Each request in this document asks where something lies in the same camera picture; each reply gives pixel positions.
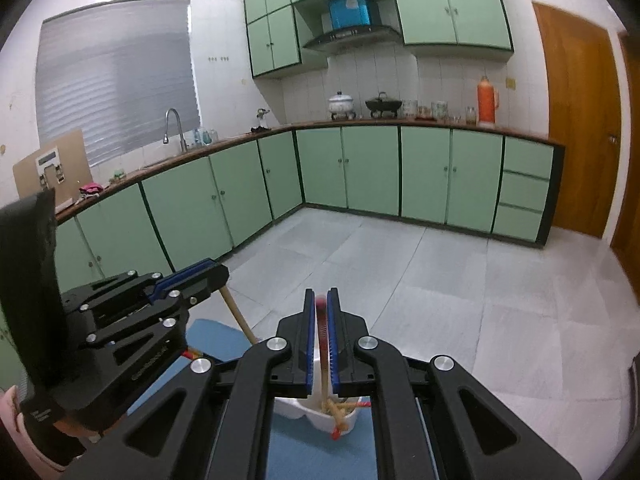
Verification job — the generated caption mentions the grey window blind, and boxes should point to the grey window blind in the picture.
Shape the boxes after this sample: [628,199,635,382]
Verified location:
[36,0,203,168]

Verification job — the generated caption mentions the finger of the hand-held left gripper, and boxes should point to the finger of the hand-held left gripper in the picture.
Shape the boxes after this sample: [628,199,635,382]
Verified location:
[60,258,216,311]
[62,264,231,411]

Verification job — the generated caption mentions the cardboard sheet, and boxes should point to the cardboard sheet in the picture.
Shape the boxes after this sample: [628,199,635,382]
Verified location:
[12,129,93,213]

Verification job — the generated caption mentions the green base cabinets with drawers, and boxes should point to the green base cabinets with drawers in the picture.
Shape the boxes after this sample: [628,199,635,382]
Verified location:
[292,125,566,248]

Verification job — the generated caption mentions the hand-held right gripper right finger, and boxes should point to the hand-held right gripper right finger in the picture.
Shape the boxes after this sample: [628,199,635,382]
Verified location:
[327,287,583,480]

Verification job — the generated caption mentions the green corner wall cabinet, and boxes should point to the green corner wall cabinet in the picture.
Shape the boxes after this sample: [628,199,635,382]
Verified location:
[243,0,303,80]

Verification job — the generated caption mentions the plain wooden chopstick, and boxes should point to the plain wooden chopstick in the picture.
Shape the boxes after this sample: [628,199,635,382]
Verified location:
[221,287,259,346]

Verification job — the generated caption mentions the long green base cabinets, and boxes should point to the long green base cabinets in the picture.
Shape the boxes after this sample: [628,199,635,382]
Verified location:
[0,130,306,386]

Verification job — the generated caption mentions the metal faucet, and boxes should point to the metal faucet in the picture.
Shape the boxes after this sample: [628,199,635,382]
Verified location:
[164,107,190,153]

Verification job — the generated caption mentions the blue box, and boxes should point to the blue box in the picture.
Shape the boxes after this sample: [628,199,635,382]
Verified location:
[327,0,373,30]

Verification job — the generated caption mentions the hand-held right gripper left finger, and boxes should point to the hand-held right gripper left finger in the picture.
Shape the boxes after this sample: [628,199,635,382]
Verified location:
[60,287,318,480]

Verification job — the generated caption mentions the orange thermos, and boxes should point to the orange thermos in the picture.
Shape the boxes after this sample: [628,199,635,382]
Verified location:
[476,75,500,127]

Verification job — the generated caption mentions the brown kitchen countertop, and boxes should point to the brown kitchen countertop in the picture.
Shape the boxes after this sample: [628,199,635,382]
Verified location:
[50,120,566,226]

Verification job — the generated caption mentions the wooden chopstick with red end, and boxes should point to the wooden chopstick with red end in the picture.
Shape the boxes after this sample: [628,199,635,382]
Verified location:
[315,294,346,442]

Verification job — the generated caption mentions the white plastic utensil holder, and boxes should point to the white plastic utensil holder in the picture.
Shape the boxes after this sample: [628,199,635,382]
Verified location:
[272,394,372,442]

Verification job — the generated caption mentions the blue table mat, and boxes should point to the blue table mat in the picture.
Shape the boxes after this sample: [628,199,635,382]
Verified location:
[125,317,441,480]

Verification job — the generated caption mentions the range hood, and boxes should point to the range hood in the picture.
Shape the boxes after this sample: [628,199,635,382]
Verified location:
[302,24,403,53]

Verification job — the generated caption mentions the black wok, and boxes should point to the black wok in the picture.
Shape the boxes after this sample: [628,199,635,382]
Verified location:
[365,91,403,120]

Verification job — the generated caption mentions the wooden chopstick with orange end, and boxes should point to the wooden chopstick with orange end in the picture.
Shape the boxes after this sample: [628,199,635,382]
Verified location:
[325,397,365,433]

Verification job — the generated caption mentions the person's left forearm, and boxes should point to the person's left forearm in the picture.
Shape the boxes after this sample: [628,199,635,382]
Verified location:
[0,385,66,480]

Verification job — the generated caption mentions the white pot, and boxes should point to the white pot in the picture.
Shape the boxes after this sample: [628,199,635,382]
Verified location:
[327,91,357,121]

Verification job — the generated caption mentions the wooden door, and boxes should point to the wooden door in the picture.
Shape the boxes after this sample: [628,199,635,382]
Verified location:
[531,1,623,240]
[610,30,640,306]

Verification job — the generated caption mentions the green wide wall cabinet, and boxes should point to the green wide wall cabinet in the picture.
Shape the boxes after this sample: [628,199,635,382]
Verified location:
[387,0,515,61]

